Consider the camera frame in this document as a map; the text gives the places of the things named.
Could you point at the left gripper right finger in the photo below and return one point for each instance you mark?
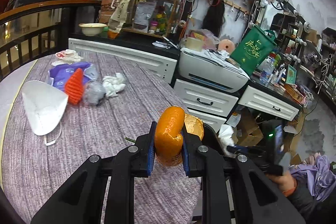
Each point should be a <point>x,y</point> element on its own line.
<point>234,190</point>

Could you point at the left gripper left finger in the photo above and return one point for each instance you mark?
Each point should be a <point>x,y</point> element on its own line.
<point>101,190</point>

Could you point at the white face mask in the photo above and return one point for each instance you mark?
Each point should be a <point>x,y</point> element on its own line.
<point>44,106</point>

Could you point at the clear plastic wrap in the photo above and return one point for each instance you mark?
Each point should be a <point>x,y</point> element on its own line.
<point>94,93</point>

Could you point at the orange mandarin peel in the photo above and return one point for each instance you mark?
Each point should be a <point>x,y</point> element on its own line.
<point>168,140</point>

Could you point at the white tissue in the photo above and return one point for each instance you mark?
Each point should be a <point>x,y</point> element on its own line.
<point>113,84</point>

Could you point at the purple plastic package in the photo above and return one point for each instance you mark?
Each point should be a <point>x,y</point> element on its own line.
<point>59,75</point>

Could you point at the red white plastic bag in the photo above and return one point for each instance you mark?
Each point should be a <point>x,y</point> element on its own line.
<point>66,57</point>

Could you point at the right hand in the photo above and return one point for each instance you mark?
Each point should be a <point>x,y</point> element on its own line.
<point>286,183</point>

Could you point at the cardboard box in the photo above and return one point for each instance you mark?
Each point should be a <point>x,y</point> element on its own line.
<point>248,132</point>

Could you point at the purple grey tablecloth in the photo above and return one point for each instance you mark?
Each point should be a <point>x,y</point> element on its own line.
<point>32,171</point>

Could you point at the white drawer right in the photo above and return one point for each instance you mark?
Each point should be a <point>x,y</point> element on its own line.
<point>259,100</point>

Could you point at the white drawer cabinet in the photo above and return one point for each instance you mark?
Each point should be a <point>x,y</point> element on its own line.
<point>211,106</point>

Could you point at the water bottle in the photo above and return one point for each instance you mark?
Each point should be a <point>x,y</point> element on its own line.
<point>267,70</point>

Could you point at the white printer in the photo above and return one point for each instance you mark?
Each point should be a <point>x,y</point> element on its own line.
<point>211,69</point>

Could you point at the green tote bag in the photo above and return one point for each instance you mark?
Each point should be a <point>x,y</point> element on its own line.
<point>253,49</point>

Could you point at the cream bowl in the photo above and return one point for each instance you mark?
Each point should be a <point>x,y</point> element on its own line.
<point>92,29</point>

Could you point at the wooden railing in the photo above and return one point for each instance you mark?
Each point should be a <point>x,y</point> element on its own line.
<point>37,30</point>

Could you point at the dark hair wig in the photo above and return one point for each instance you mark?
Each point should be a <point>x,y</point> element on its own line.
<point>214,18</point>

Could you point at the wooden shelf rack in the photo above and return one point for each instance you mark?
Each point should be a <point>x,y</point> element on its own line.
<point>156,18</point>

